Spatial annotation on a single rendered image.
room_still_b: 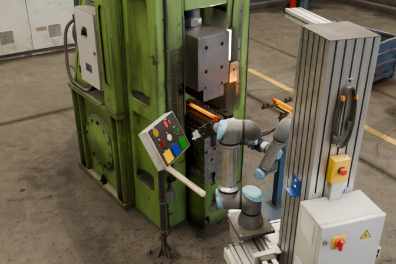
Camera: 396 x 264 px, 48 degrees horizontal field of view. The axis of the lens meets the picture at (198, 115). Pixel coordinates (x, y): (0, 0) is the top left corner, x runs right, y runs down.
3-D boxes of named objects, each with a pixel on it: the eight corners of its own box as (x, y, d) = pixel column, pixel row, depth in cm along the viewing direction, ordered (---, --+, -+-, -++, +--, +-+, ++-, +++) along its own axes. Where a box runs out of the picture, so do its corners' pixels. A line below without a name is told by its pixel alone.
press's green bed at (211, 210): (236, 213, 401) (238, 168, 381) (204, 230, 381) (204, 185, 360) (197, 184, 440) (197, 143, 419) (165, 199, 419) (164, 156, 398)
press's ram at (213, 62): (236, 79, 348) (238, 29, 331) (198, 92, 327) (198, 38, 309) (202, 65, 378) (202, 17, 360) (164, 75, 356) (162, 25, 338)
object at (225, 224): (254, 221, 391) (254, 220, 391) (203, 251, 358) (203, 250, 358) (224, 200, 418) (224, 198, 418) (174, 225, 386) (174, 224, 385)
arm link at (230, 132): (241, 214, 256) (245, 123, 238) (215, 213, 256) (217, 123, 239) (240, 203, 267) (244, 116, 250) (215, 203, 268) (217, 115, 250)
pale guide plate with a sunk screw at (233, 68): (237, 80, 367) (238, 60, 360) (229, 83, 362) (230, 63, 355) (235, 79, 369) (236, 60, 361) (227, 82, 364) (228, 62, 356)
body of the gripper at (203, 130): (200, 124, 304) (215, 119, 297) (206, 135, 306) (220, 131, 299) (195, 129, 298) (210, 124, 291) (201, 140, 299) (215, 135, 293)
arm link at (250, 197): (262, 215, 257) (264, 195, 250) (238, 214, 257) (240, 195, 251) (260, 202, 267) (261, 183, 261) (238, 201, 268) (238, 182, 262)
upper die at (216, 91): (223, 95, 345) (223, 83, 341) (203, 102, 334) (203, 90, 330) (190, 79, 374) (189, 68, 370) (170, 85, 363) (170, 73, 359)
